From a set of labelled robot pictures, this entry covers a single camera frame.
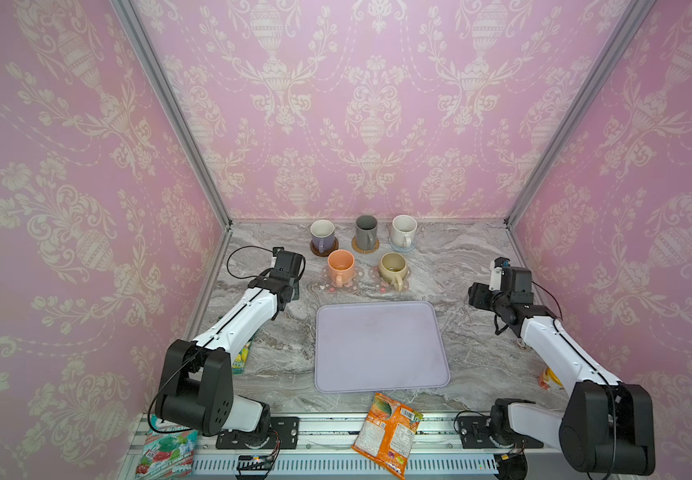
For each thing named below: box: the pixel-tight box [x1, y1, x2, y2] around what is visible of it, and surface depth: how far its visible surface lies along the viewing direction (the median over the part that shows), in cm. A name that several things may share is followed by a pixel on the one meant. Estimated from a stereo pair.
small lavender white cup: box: [310, 219, 335, 254], surface depth 108 cm
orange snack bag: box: [351, 392, 424, 480], surface depth 74 cm
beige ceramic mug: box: [379, 252, 408, 292], surface depth 99 cm
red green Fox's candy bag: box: [135, 414, 199, 480], surface depth 71 cm
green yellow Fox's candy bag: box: [232, 341, 252, 375], surface depth 87 cm
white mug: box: [391, 214, 418, 248], surface depth 109 cm
